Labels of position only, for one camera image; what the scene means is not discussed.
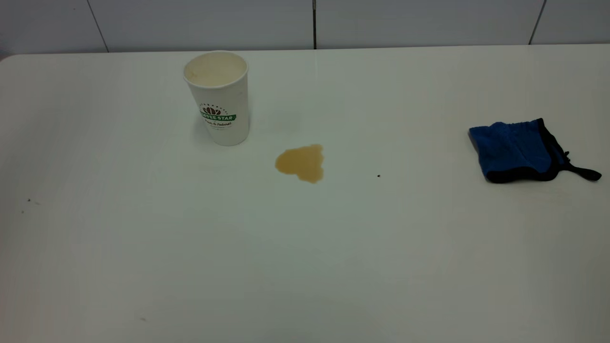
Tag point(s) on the white paper coffee cup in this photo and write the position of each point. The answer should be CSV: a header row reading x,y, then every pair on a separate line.
x,y
224,95

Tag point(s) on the blue cloth with black trim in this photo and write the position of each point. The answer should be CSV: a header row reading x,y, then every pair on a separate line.
x,y
512,150

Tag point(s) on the brown coffee spill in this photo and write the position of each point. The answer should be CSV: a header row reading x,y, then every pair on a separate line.
x,y
300,163

